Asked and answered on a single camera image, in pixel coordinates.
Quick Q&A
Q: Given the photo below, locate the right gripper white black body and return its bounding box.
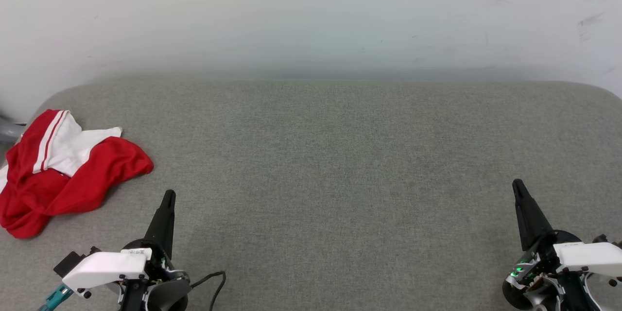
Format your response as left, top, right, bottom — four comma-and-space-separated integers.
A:
503, 230, 622, 311

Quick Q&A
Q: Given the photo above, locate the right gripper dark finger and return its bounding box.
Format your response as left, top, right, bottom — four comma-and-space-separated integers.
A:
512, 178, 555, 252

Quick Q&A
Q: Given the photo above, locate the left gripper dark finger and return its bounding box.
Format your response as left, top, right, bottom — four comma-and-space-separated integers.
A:
144, 190, 177, 260

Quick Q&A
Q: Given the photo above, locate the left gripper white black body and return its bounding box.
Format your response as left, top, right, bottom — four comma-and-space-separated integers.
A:
62, 239, 190, 311

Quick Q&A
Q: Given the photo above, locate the red white sports shirt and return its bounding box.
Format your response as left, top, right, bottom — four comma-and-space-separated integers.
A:
0, 109, 155, 240

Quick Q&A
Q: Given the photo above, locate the teal camera cable connector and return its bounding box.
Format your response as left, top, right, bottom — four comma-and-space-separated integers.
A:
37, 284, 74, 311

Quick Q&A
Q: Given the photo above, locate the thin black cable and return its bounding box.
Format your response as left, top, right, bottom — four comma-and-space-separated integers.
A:
190, 271, 227, 311

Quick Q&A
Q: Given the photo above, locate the grey metal frame pipe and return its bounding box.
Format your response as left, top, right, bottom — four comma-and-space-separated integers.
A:
0, 116, 26, 143

